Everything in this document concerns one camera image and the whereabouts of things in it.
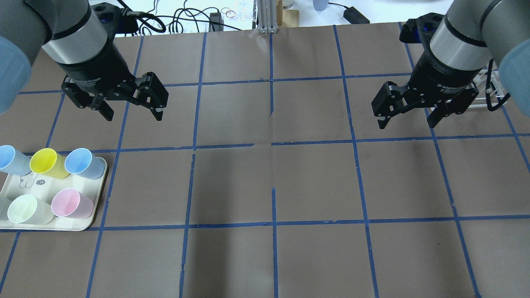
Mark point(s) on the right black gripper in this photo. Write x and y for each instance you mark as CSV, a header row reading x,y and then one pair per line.
x,y
446,73

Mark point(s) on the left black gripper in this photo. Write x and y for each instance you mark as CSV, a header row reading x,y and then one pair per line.
x,y
93,63

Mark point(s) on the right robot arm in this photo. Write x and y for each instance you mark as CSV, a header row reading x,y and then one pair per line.
x,y
457,46

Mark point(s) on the light blue cup far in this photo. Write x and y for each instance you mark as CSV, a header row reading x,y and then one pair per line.
x,y
82,162

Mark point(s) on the light blue cup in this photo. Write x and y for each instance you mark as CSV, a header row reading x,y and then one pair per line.
x,y
12,161
82,162

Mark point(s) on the yellow plastic cup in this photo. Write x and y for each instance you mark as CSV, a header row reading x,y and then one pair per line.
x,y
48,162

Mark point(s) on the pink plastic cup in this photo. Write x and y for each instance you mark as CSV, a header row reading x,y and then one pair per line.
x,y
71,203

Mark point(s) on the light blue cup near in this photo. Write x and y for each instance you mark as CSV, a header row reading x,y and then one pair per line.
x,y
12,161

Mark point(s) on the cream plastic cup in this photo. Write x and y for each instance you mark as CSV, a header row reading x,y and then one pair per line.
x,y
27,209

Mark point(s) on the black power adapter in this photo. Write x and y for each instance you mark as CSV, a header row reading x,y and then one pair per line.
x,y
353,16

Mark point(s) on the beige plastic tray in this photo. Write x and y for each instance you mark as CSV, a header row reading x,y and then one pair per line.
x,y
45,188

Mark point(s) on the wooden mug tree stand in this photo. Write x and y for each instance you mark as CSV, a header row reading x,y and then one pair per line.
x,y
286,16

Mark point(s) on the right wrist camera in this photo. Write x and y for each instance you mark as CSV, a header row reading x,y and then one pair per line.
x,y
421,30

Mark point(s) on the aluminium frame post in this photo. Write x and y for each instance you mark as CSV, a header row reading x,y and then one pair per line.
x,y
266,16

